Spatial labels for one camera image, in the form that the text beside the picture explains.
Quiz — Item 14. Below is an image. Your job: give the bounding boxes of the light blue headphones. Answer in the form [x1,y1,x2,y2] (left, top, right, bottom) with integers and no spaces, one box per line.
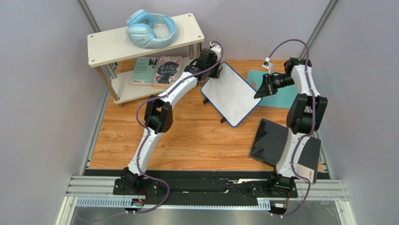
[126,9,177,49]

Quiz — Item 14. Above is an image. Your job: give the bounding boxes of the small blue-framed whiteboard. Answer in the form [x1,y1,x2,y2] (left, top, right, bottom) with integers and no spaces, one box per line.
[201,62,262,127]

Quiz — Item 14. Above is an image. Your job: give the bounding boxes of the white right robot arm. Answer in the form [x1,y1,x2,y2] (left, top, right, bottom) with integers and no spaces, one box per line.
[254,57,328,196]

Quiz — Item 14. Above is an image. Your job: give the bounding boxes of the aluminium frame rail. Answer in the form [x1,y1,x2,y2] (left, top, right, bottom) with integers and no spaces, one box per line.
[66,176,356,225]

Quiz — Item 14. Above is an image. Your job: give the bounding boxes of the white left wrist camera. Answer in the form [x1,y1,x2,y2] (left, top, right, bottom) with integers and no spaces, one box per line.
[209,42,223,61]

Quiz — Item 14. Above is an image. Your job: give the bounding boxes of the teal paperback book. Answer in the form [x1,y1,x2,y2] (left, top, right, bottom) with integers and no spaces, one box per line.
[131,57,159,87]

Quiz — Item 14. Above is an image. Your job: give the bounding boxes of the teal cutting board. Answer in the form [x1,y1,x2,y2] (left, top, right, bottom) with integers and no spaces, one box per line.
[247,70,297,109]

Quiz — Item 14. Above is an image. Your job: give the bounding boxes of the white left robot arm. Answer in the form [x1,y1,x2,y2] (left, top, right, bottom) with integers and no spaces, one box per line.
[113,42,223,195]

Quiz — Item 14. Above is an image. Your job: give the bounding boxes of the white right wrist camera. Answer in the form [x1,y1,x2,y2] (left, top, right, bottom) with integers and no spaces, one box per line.
[262,57,274,75]

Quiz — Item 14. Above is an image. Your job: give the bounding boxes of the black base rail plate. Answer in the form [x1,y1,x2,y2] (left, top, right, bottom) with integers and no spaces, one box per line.
[113,169,298,207]

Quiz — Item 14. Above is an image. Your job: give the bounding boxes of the black slate board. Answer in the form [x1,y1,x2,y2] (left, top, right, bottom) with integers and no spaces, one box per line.
[249,119,321,183]

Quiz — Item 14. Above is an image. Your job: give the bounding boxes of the Little Women book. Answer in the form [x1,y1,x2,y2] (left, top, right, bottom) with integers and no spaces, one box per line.
[153,56,183,89]

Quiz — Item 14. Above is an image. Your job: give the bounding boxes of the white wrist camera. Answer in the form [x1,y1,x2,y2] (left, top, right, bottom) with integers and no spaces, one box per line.
[209,42,223,61]
[262,57,274,75]

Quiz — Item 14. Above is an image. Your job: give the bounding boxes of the white two-tier shelf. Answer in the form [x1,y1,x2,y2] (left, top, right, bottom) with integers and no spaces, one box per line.
[87,13,205,106]

